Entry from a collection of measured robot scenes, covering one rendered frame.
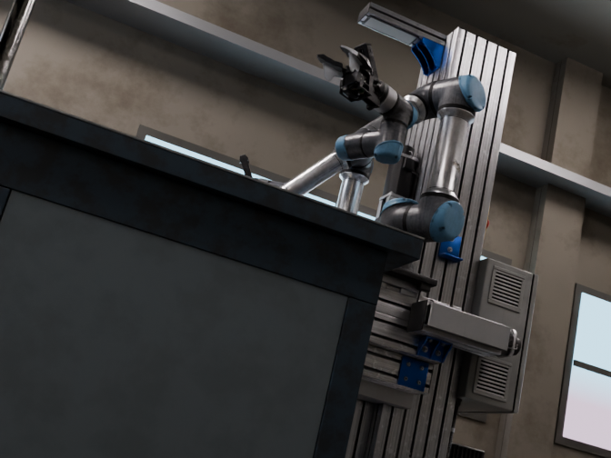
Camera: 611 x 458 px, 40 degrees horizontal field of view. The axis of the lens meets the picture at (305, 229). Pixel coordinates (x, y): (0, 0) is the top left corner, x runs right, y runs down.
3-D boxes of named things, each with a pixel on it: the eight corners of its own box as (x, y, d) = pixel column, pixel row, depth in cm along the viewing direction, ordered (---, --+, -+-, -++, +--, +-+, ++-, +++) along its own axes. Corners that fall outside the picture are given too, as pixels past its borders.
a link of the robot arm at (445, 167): (421, 249, 255) (452, 91, 271) (463, 247, 245) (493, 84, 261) (398, 234, 247) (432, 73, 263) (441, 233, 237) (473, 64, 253)
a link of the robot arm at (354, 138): (415, 81, 275) (326, 135, 243) (443, 75, 268) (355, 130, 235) (425, 114, 279) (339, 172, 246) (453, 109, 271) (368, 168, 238)
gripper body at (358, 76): (359, 84, 218) (386, 105, 226) (362, 56, 222) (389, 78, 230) (336, 92, 223) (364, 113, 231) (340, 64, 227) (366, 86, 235)
